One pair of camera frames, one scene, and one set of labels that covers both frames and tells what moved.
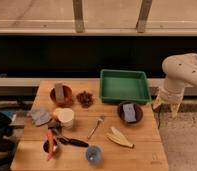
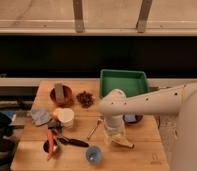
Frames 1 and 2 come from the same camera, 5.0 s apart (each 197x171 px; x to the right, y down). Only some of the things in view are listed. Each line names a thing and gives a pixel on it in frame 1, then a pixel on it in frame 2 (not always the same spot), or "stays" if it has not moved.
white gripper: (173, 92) → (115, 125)
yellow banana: (114, 135) stays
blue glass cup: (93, 154) stays
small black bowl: (56, 150) stays
